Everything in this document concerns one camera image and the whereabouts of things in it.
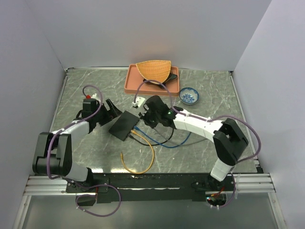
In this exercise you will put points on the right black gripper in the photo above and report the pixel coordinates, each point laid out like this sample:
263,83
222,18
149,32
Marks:
144,117

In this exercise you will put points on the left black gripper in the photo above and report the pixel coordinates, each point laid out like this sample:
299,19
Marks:
110,114

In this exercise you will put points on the black network switch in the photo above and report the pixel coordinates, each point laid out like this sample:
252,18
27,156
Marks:
124,125

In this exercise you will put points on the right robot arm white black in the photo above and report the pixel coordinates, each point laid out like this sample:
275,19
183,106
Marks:
229,140

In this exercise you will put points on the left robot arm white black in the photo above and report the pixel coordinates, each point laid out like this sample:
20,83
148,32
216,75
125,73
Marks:
53,152

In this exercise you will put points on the blue white ceramic bowl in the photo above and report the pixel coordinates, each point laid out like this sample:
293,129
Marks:
189,95

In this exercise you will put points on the salmon pink tray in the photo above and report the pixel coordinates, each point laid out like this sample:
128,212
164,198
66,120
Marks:
133,80

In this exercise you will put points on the black dish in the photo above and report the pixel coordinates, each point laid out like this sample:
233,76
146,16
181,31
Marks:
169,79

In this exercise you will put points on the orange woven basket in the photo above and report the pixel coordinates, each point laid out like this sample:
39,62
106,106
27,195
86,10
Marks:
158,70

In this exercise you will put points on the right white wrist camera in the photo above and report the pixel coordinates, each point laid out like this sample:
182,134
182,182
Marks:
138,102

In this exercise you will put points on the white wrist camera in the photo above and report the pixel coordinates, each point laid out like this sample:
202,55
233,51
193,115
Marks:
94,96
138,102

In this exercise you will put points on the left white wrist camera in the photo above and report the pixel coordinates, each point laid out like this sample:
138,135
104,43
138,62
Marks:
94,96

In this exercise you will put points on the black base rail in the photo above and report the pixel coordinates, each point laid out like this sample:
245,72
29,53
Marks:
109,187

